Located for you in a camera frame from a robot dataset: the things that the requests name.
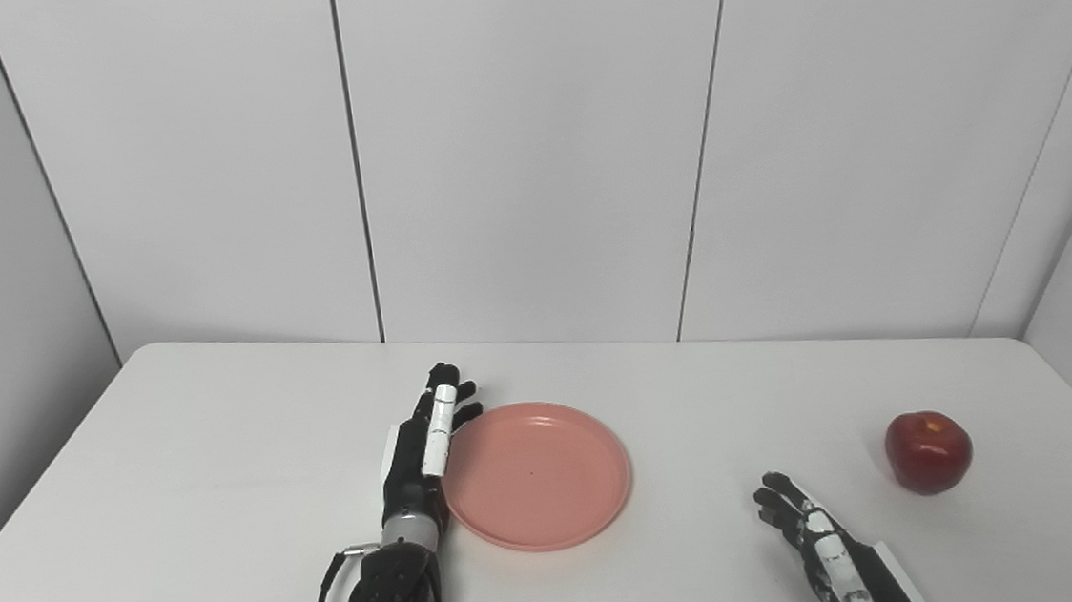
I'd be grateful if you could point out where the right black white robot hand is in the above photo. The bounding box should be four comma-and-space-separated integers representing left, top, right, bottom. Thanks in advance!
752, 461, 926, 602

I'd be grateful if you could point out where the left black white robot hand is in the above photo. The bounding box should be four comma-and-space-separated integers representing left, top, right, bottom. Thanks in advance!
369, 360, 493, 536

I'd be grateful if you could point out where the pink round plate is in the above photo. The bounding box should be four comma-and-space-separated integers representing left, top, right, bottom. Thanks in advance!
436, 393, 638, 560

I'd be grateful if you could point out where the red apple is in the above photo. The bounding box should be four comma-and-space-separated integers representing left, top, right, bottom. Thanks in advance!
881, 406, 977, 499

